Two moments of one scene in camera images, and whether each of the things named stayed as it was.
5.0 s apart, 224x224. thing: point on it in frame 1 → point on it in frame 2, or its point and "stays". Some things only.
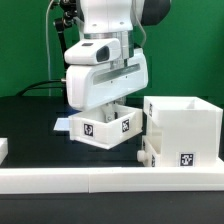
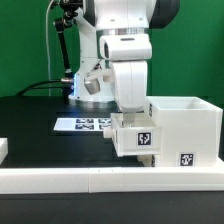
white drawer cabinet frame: x=191 y=129 stays
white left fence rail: x=3 y=149 stays
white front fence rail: x=110 y=179 stays
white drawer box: x=89 y=126 → x=141 y=137
